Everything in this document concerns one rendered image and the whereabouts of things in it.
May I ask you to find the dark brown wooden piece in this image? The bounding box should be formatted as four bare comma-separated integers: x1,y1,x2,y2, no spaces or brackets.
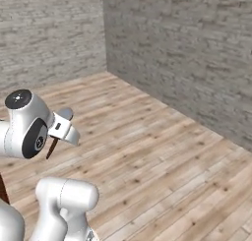
0,173,11,206

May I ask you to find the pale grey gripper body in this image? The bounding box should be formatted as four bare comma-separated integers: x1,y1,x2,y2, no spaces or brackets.
62,123,82,147

